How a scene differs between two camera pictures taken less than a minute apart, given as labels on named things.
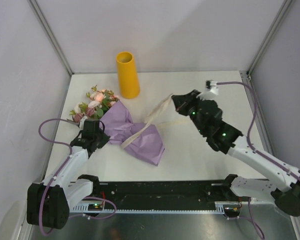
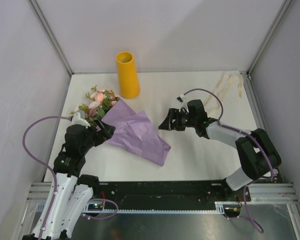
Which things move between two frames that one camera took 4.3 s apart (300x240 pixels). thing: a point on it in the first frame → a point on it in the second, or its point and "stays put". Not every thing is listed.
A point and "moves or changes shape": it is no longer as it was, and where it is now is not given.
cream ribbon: (153, 115) → (228, 81)
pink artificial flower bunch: (98, 103) stays put
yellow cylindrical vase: (129, 84) stays put
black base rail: (161, 194) stays put
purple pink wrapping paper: (118, 125) moves or changes shape
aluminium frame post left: (38, 13) stays put
